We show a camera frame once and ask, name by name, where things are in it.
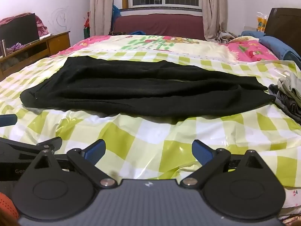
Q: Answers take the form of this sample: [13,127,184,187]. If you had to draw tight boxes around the black pants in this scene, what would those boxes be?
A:
[20,56,275,118]

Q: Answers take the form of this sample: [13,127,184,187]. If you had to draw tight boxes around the wooden tv cabinet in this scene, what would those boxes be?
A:
[1,31,70,81]

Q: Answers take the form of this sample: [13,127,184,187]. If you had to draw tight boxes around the black television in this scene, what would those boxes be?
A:
[1,13,39,48]

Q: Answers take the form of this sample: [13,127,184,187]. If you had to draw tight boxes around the pink floral cloth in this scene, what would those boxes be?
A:
[1,13,49,50]

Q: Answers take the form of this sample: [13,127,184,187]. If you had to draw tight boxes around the stack of folded clothes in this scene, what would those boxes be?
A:
[268,72,301,124]

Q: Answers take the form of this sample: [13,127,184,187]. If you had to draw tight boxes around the red green hanging decoration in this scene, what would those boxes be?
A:
[84,12,90,39]

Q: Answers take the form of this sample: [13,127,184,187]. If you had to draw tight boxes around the blue pillow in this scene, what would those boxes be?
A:
[241,31,301,69]

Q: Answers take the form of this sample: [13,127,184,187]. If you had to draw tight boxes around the maroon sofa cover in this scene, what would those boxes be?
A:
[113,13,205,40]

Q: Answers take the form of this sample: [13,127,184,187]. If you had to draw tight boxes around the blue cloth by window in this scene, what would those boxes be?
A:
[111,5,121,27]

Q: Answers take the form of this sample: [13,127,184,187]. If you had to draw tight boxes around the yellow plastic bag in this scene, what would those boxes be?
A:
[257,12,268,32]

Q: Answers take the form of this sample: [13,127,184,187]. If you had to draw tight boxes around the dark wooden headboard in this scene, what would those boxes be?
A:
[265,8,301,55]

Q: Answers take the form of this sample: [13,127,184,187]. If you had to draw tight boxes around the right beige curtain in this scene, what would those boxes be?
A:
[201,0,228,41]

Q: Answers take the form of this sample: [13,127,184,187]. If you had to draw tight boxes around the beige curtain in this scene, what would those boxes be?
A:
[89,0,113,36]
[201,0,228,41]

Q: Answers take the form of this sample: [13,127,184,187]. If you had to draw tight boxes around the left beige curtain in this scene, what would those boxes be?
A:
[89,0,113,36]

